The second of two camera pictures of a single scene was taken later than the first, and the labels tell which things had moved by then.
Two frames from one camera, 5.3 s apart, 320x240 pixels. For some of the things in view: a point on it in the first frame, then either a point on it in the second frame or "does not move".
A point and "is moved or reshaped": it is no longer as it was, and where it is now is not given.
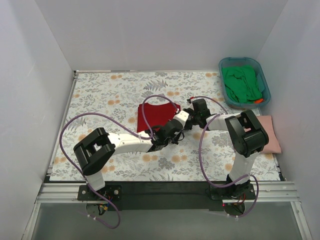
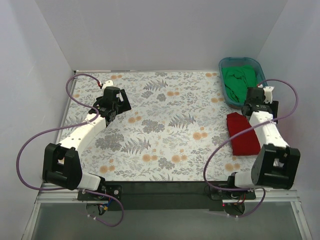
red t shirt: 156,115 is moved or reshaped
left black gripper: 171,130 to 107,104
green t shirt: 241,83 does not move
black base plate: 167,196 does not move
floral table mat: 111,100 does not move
